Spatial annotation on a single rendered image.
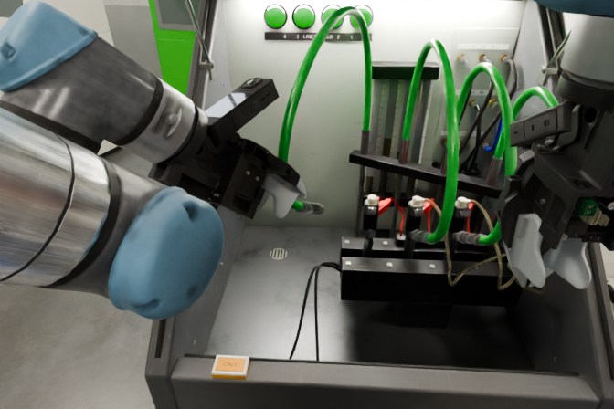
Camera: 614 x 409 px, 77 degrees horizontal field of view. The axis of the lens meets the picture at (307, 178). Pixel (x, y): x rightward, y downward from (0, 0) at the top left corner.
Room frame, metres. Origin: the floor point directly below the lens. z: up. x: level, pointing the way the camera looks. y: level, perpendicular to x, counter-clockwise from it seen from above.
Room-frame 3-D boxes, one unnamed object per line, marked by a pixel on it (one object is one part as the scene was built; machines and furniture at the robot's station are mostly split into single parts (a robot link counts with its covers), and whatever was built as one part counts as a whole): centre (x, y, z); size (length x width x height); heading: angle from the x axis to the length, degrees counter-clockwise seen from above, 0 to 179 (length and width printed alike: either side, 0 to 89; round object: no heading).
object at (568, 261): (0.27, -0.24, 1.25); 0.06 x 0.03 x 0.09; 177
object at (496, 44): (0.84, -0.37, 1.20); 0.13 x 0.03 x 0.31; 87
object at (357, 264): (0.58, -0.24, 0.91); 0.34 x 0.10 x 0.15; 87
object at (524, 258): (0.27, -0.21, 1.25); 0.06 x 0.03 x 0.09; 177
